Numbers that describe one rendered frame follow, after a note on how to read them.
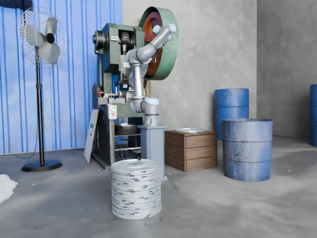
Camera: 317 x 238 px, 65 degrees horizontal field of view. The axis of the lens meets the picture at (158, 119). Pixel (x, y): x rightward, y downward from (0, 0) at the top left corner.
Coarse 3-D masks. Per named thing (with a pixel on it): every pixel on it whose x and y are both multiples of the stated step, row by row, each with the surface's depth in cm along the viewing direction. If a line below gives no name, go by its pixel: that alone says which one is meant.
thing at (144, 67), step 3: (147, 63) 247; (144, 66) 246; (147, 66) 251; (144, 69) 251; (144, 72) 255; (144, 75) 259; (129, 78) 237; (132, 78) 241; (129, 81) 240; (132, 81) 245; (129, 84) 244; (132, 84) 249
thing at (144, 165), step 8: (128, 160) 160; (136, 160) 160; (144, 160) 160; (152, 160) 157; (112, 168) 139; (120, 168) 140; (128, 168) 140; (136, 168) 139; (144, 168) 139; (152, 168) 136
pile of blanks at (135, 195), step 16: (112, 176) 140; (128, 176) 132; (144, 176) 135; (160, 176) 145; (112, 192) 142; (128, 192) 133; (144, 192) 134; (160, 192) 145; (112, 208) 143; (128, 208) 135; (144, 208) 134; (160, 208) 144
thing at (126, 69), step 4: (124, 56) 267; (124, 60) 267; (124, 64) 267; (128, 64) 269; (124, 68) 268; (128, 68) 270; (120, 72) 266; (124, 72) 267; (128, 72) 270; (120, 76) 266; (124, 76) 265; (128, 76) 267; (120, 80) 267; (124, 80) 268; (128, 80) 269
